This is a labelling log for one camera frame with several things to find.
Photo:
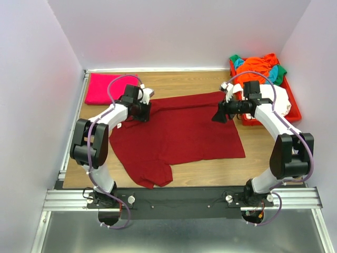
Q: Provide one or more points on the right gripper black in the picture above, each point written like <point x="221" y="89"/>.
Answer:
<point x="219" y="116"/>

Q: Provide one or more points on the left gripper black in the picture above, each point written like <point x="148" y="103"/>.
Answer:
<point x="145" y="117"/>

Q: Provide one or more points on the dark red t shirt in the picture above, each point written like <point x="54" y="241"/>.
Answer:
<point x="180" y="130"/>

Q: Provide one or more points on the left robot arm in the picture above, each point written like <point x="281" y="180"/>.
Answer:
<point x="89" y="145"/>

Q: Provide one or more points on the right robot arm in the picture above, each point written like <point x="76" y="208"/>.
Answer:
<point x="291" y="159"/>

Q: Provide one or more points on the folded pink t shirt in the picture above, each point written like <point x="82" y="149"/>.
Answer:
<point x="97" y="88"/>

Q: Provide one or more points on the white t shirt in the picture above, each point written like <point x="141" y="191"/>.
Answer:
<point x="282" y="103"/>

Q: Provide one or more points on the orange t shirt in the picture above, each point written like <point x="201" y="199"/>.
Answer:
<point x="252" y="69"/>

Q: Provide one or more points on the teal t shirt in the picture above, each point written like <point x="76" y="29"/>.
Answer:
<point x="273" y="75"/>

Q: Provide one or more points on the green t shirt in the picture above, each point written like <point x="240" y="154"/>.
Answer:
<point x="268" y="65"/>

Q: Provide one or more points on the red plastic bin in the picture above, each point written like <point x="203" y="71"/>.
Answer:
<point x="294" y="113"/>

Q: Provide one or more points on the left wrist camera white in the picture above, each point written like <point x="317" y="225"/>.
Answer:
<point x="145" y="94"/>

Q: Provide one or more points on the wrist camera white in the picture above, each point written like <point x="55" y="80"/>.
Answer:
<point x="229" y="89"/>
<point x="145" y="94"/>

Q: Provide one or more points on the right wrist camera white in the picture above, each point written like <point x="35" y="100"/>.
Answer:
<point x="229" y="89"/>

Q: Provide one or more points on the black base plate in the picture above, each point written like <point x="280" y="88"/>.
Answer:
<point x="179" y="203"/>

